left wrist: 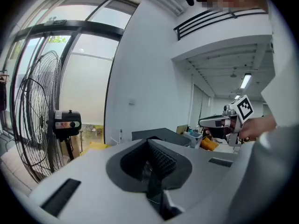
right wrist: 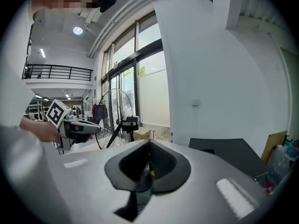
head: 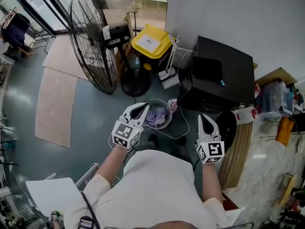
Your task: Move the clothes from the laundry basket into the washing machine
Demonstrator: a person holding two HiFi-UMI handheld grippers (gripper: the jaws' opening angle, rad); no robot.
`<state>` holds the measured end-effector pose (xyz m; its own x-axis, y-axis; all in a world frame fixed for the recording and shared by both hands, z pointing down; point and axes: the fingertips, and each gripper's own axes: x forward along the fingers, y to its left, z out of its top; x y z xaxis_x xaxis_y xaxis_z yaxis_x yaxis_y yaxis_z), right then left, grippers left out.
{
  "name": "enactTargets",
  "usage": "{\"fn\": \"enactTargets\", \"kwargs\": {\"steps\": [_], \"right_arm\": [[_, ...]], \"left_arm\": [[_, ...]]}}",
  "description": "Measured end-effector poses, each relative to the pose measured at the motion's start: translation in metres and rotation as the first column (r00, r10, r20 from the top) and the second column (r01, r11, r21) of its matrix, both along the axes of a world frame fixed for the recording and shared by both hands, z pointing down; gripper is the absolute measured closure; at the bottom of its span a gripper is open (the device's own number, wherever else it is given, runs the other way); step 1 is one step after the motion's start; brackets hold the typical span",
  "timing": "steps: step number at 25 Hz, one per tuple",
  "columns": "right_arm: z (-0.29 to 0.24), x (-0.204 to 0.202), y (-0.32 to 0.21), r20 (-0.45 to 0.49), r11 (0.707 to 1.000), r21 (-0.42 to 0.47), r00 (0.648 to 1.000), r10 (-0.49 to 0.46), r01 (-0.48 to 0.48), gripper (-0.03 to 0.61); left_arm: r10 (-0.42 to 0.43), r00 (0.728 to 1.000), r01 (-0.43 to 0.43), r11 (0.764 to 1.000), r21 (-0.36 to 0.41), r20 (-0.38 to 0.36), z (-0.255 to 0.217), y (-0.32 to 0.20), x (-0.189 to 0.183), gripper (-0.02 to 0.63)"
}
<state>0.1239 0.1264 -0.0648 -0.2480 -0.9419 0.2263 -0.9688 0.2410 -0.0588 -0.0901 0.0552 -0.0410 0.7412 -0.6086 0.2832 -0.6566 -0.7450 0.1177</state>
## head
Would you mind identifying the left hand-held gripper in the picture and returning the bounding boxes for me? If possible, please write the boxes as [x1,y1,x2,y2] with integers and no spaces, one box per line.
[111,102,150,149]

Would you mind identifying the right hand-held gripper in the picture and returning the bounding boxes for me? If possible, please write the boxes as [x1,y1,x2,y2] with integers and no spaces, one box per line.
[196,114,225,164]

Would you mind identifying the purple clothes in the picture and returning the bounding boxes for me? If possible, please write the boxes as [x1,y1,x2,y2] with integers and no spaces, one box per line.
[145,107,167,128]

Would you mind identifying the pale grey slotted laundry basket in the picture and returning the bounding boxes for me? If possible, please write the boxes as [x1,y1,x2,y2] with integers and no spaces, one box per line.
[142,98,173,130]

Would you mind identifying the dark grey washing machine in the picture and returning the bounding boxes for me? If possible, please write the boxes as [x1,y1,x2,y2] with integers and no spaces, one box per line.
[177,35,255,114]

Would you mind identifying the person's left forearm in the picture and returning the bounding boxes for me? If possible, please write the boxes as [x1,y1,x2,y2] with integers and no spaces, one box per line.
[95,145,127,188]

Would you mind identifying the person's right forearm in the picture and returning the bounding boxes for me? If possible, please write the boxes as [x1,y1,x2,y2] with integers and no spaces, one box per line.
[202,162,224,204]

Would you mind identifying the metal clothes rack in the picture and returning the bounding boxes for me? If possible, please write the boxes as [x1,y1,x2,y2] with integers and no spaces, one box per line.
[0,7,50,57]

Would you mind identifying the black standing fan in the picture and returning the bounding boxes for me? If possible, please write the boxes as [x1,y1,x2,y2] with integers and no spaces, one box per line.
[67,0,152,97]

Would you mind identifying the brown slatted wooden bench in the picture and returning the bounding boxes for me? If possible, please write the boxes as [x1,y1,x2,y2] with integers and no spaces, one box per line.
[218,122,254,191]

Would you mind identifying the white jug red cap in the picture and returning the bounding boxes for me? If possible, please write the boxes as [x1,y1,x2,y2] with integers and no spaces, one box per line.
[254,81,262,100]
[234,105,259,125]

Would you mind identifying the white red detergent pouch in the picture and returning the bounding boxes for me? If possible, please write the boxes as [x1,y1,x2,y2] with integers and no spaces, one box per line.
[167,98,179,113]

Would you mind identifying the white dustpan broom set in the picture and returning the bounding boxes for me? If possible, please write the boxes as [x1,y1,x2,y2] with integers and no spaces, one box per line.
[158,34,181,90]

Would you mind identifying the large printed cardboard box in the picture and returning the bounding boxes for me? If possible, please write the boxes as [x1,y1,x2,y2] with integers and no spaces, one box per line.
[115,44,131,80]

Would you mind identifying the black flat pad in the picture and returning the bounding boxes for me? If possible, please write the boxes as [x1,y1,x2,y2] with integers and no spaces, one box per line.
[192,56,226,87]

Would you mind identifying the brown wooden stool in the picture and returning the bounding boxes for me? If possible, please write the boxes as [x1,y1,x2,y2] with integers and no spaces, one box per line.
[221,191,240,211]

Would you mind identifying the clear plastic bag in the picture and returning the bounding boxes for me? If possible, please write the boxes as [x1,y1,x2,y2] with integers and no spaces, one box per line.
[258,80,295,115]

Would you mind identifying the person's white shirt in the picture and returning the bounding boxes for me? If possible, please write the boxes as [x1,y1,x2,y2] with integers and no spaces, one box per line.
[63,150,231,229]

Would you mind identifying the yellow lid trash bin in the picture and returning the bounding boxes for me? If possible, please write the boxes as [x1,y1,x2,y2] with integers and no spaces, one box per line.
[131,24,176,73]

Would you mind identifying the brown floor mat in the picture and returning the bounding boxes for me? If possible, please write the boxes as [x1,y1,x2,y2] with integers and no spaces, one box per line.
[42,33,96,81]
[34,67,79,149]

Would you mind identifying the white board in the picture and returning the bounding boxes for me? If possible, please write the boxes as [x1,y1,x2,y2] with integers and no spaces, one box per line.
[225,206,246,226]

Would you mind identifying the brown cardboard sheet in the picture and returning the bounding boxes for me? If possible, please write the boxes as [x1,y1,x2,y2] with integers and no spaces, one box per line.
[254,67,298,88]

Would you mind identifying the small plain cardboard box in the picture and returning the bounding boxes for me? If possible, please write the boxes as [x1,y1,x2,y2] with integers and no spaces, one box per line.
[122,11,137,45]

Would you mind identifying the grey chair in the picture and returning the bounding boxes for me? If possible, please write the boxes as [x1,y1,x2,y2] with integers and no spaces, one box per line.
[44,34,57,54]

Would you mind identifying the dark blue jacket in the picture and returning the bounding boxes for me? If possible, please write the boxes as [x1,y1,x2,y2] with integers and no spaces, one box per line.
[1,12,31,48]

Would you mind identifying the glass door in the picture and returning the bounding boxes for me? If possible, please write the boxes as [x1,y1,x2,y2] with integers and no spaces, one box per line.
[0,0,88,37]

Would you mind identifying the white power cable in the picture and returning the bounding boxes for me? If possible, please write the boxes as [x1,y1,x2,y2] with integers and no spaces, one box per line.
[108,105,191,150]

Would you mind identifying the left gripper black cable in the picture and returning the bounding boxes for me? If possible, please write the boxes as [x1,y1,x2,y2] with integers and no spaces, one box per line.
[122,146,134,167]

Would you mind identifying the black harness strap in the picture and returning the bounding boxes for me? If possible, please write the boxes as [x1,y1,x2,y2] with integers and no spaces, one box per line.
[78,191,101,229]

